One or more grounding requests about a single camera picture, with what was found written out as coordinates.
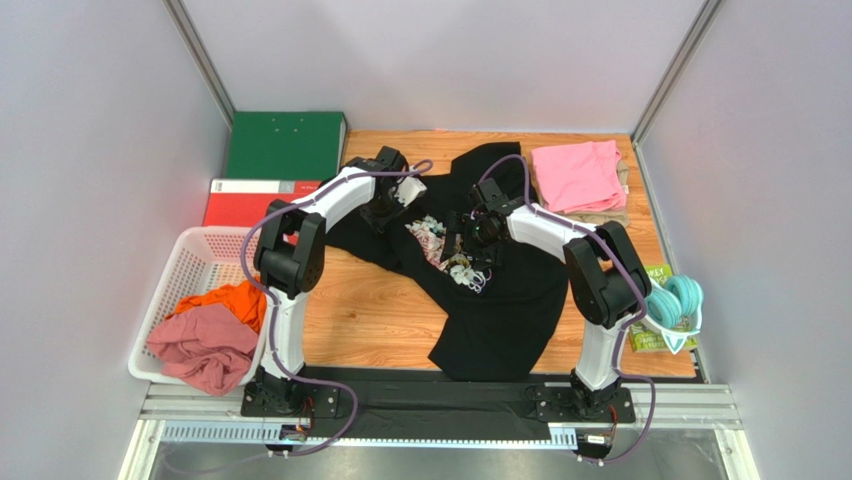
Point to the green ring binder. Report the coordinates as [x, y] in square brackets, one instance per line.
[292, 146]

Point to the dusty pink t shirt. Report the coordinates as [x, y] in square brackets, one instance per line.
[206, 347]

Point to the folded pink t shirt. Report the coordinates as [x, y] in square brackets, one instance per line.
[578, 177]

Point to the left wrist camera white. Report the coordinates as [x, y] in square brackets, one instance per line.
[408, 190]

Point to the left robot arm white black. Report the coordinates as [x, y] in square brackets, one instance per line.
[290, 255]

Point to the teal headphones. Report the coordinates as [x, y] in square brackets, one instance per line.
[675, 311]

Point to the green book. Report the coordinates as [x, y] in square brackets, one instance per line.
[641, 339]

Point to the aluminium frame rail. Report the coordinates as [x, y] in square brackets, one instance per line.
[207, 419]

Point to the black floral t shirt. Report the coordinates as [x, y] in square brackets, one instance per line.
[498, 322]

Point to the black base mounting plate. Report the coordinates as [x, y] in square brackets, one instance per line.
[397, 390]

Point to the red ring binder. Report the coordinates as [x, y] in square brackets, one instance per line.
[234, 206]

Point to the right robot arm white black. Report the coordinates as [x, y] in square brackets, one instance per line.
[608, 282]

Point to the white plastic laundry basket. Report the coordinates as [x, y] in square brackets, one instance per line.
[198, 263]

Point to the folded beige t shirt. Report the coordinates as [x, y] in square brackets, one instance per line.
[618, 214]

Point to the orange t shirt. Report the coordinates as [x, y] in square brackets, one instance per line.
[246, 302]

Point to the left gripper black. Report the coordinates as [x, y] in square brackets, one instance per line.
[380, 223]

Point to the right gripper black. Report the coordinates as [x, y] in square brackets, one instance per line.
[462, 245]

